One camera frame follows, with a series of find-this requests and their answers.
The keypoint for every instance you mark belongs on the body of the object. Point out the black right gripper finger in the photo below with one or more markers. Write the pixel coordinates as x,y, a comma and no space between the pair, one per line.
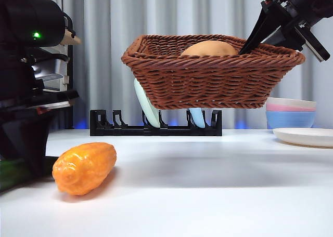
256,31
278,37

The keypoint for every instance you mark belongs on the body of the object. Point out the blue bowl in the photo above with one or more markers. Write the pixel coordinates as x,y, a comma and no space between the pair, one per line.
291,120

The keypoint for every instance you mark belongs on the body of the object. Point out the orange corn cob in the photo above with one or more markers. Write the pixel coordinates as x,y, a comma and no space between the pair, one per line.
83,166

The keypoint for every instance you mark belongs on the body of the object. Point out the brown wicker basket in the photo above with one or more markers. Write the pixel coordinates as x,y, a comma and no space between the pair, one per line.
203,83

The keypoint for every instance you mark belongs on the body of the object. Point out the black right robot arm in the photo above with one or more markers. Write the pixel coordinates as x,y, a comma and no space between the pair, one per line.
320,0

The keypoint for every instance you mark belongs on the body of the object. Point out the tan potato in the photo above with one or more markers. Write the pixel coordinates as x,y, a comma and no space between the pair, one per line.
210,48

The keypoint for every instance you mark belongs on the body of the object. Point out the beige bowl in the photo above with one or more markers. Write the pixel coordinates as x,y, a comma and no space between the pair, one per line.
286,100

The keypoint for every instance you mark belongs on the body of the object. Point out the pale grey camera box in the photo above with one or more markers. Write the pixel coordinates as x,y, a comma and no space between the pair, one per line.
52,81

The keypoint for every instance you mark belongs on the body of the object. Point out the grey curtain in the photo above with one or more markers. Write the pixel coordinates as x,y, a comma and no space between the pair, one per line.
156,11

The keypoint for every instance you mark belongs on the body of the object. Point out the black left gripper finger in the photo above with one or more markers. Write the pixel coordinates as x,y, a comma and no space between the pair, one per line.
28,138

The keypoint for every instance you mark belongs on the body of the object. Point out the light blue plate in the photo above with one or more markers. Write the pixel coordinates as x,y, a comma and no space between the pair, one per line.
197,117

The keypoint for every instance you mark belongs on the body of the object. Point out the white plate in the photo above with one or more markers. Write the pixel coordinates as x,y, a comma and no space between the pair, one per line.
307,138

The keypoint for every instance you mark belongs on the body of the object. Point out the black metal shelf frame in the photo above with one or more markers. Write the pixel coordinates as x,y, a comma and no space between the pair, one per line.
70,112

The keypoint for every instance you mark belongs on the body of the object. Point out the black plate rack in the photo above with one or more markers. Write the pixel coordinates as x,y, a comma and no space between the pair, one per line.
130,130

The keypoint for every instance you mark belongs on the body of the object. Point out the pink bowl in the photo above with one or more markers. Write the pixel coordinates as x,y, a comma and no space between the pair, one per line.
286,107

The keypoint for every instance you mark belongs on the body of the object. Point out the wooden cutting board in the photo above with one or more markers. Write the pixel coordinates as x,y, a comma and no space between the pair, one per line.
72,39

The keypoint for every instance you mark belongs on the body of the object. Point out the green cucumber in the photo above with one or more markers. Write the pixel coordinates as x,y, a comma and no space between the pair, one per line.
13,174

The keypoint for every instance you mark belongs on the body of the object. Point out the pale green plate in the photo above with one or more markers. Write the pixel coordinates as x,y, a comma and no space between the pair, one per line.
149,112

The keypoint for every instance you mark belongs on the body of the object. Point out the white toaster oven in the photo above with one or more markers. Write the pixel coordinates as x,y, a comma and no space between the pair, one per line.
61,63

